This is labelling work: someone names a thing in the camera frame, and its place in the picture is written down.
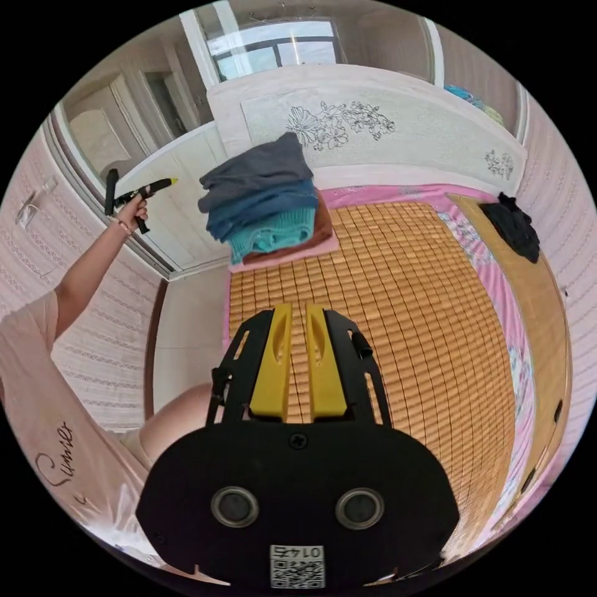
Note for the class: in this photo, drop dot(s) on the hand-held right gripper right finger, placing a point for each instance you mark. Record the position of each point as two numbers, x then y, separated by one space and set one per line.
324 364

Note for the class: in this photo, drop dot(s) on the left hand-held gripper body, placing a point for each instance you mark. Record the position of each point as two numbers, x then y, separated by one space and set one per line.
135 195

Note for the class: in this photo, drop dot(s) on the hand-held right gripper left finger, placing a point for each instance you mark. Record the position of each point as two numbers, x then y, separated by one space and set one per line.
272 364

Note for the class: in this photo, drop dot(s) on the person's left forearm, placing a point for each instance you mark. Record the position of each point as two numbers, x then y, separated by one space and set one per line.
91 266

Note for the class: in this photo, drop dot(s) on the black long sleeve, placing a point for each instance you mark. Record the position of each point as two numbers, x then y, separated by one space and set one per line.
513 224

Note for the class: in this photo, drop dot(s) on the person's left hand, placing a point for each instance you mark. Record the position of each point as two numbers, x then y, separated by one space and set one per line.
135 213

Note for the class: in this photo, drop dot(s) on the white cupboard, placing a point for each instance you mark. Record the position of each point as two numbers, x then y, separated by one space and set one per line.
158 140

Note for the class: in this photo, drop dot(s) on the pile of clothes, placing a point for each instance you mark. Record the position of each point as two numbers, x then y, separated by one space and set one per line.
266 205

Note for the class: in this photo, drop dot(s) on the bed with woven mat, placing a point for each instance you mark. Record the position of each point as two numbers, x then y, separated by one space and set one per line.
396 289

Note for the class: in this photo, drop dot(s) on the window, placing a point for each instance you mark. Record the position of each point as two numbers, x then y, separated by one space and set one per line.
275 46

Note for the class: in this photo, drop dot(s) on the person's body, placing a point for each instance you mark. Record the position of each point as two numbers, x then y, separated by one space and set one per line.
51 420

